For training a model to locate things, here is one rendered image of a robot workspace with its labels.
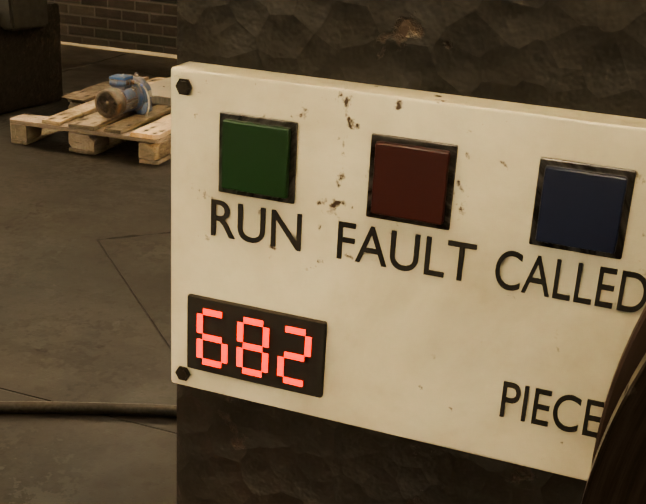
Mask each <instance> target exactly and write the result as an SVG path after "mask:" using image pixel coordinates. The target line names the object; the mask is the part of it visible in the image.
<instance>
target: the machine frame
mask: <svg viewBox="0 0 646 504"><path fill-rule="evenodd" d="M189 61H190V62H198V63H206V64H214V65H222V66H230V67H238V68H246V69H254V70H261V71H269V72H277V73H285V74H293V75H301V76H309V77H317V78H325V79H333V80H341V81H348V82H356V83H364V84H372V85H380V86H388V87H396V88H404V89H412V90H420V91H427V92H435V93H443V94H451V95H459V96H467V97H475V98H483V99H491V100H499V101H507V102H514V103H522V104H530V105H538V106H546V107H554V108H562V109H570V110H578V111H586V112H593V113H601V114H609V115H617V116H625V117H633V118H641V119H646V0H177V65H180V64H183V63H186V62H189ZM586 483H587V481H585V480H581V479H576V478H572V477H568V476H564V475H560V474H555V473H551V472H547V471H543V470H539V469H534V468H530V467H526V466H522V465H518V464H513V463H509V462H505V461H501V460H497V459H492V458H488V457H484V456H480V455H476V454H471V453H467V452H463V451H459V450H455V449H450V448H446V447H442V446H438V445H434V444H429V443H425V442H421V441H417V440H413V439H408V438H404V437H400V436H396V435H392V434H387V433H383V432H379V431H375V430H371V429H366V428H362V427H358V426H354V425H350V424H345V423H341V422H337V421H333V420H329V419H324V418H320V417H316V416H312V415H308V414H303V413H299V412H295V411H291V410H287V409H282V408H278V407H274V406H270V405H266V404H261V403H257V402H253V401H249V400H245V399H240V398H236V397H232V396H228V395H224V394H219V393H215V392H211V391H207V390H203V389H198V388H194V387H190V386H186V385H182V384H177V504H581V502H582V498H583V494H584V491H585V487H586Z"/></svg>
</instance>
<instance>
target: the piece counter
mask: <svg viewBox="0 0 646 504"><path fill-rule="evenodd" d="M203 315H208V316H212V317H217V318H222V312H219V311H214V310H209V309H205V308H203V314H199V313H197V332H198V333H203ZM244 323H245V324H250V325H255V326H259V327H263V321H262V320H257V319H252V318H247V317H244V318H243V323H242V322H237V341H239V342H243V325H244ZM285 332H288V333H292V334H297V335H302V336H305V334H306V330H304V329H300V328H295V327H290V326H285ZM203 340H207V341H211V342H216V343H220V344H221V343H222V337H217V336H213V335H208V334H203V339H199V338H197V349H196V357H199V358H202V364H204V365H208V366H213V367H217V368H221V363H225V364H227V354H228V345H226V344H221V362H218V361H213V360H209V359H205V358H203ZM311 344H312V337H308V336H305V351H304V355H299V354H295V353H290V352H286V351H284V357H280V356H278V361H277V375H278V376H282V377H283V371H284V358H288V359H293V360H297V361H302V362H304V356H307V357H311ZM262 347H266V348H269V328H265V327H263V343H262V346H258V345H254V344H249V343H245V342H243V348H240V347H237V351H236V366H238V367H242V362H243V349H248V350H252V351H257V352H261V353H262ZM262 372H265V373H268V354H267V353H262ZM262 372H261V371H257V370H253V369H249V368H244V367H242V373H243V374H247V375H252V376H256V377H260V378H261V376H262ZM283 383H287V384H291V385H295V386H300V387H303V381H301V380H297V379H293V378H288V377H283Z"/></svg>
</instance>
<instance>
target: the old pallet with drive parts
mask: <svg viewBox="0 0 646 504"><path fill-rule="evenodd" d="M139 76H140V75H139ZM140 77H142V78H144V79H145V81H147V82H148V84H149V85H150V84H152V83H155V82H157V81H160V80H163V79H165V78H162V77H156V78H153V79H149V78H148V76H140ZM110 87H111V85H109V81H106V82H102V83H99V84H96V85H93V86H90V87H87V88H85V89H83V90H81V91H75V92H73V93H70V94H67V95H64V96H62V98H66V99H68V102H70V104H69V106H68V109H67V110H65V111H63V112H60V113H57V114H55V115H52V116H50V117H48V116H41V115H33V114H25V113H24V114H21V115H18V116H15V117H12V118H10V129H11V142H12V143H15V144H22V145H28V144H30V143H33V142H36V141H38V140H40V139H43V138H46V137H48V136H51V135H54V134H57V133H59V132H62V131H68V143H69V144H70V146H71V147H69V151H70V152H76V153H81V154H88V155H97V154H99V153H101V152H104V151H106V150H108V149H110V148H113V147H115V146H117V145H119V144H122V143H124V142H126V141H128V140H131V141H138V142H139V158H141V159H139V163H145V164H151V165H159V164H161V163H163V162H165V161H167V160H169V159H170V158H171V135H170V134H171V106H167V105H159V104H152V111H151V112H149V113H148V116H147V117H145V115H146V114H144V115H139V114H136V112H127V113H124V114H122V115H120V116H116V117H114V118H105V117H103V116H102V115H100V114H99V112H98V111H97V109H96V107H95V97H96V95H97V94H98V93H99V92H100V91H102V90H104V89H106V88H110ZM123 118H125V119H123ZM121 119H122V120H121ZM118 120H120V121H118ZM116 121H117V122H116ZM113 122H115V123H113ZM111 123H113V124H111ZM108 124H110V125H108Z"/></svg>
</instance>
